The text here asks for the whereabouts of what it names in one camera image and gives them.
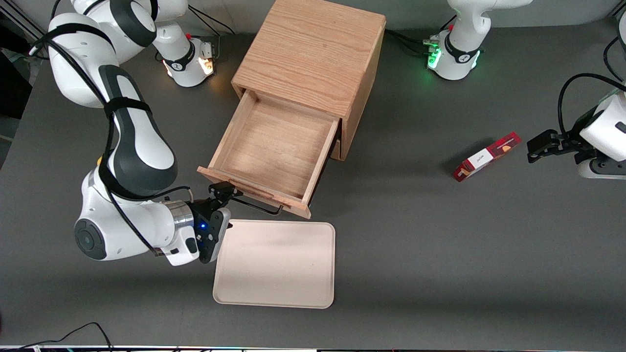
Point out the metal frame rail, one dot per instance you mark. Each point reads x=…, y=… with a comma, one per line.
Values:
x=19, y=22

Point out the grey left wrist camera housing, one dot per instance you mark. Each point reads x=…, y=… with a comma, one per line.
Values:
x=606, y=168

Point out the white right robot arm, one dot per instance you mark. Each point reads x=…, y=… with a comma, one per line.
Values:
x=127, y=225

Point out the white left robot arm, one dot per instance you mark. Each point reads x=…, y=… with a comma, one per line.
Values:
x=459, y=58

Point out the grey right wrist camera housing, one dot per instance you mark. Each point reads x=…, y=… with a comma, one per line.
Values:
x=217, y=230

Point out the beige plastic tray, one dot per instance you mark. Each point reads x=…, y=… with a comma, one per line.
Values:
x=279, y=264

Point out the red tartan shortbread box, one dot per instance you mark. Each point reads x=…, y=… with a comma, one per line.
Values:
x=484, y=157

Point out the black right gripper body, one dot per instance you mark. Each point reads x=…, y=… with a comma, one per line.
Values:
x=199, y=210

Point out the wooden drawer cabinet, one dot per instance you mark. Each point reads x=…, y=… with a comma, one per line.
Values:
x=313, y=54

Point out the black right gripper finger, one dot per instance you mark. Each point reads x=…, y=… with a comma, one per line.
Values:
x=208, y=254
x=221, y=188

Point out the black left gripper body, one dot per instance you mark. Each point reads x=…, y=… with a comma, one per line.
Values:
x=567, y=143

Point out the grey wrist camera housing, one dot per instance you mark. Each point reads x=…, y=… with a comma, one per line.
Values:
x=606, y=168
x=217, y=230

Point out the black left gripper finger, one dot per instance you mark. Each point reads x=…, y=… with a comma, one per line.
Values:
x=587, y=155
x=544, y=141

